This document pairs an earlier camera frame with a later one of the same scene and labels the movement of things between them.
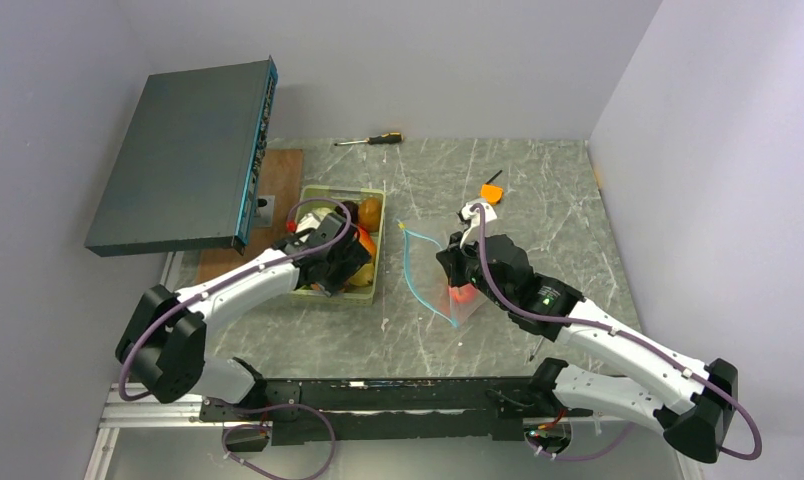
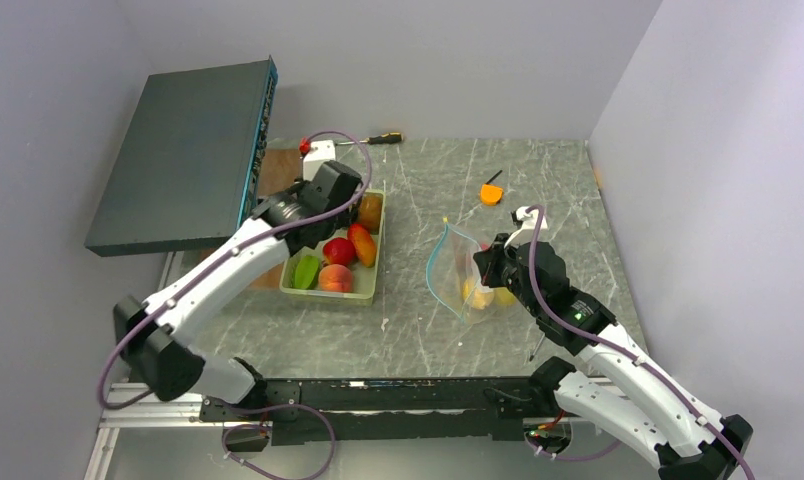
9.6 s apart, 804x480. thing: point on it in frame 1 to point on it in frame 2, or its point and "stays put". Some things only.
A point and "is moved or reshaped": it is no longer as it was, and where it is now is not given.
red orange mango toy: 366,240 stays put
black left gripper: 355,256 to 344,219
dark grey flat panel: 188,171 stays put
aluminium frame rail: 124,410 stays put
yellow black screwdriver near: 533,354 stays put
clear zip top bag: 428,274 is moved or reshaped
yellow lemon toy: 363,276 is moved or reshaped
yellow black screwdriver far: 389,137 stays put
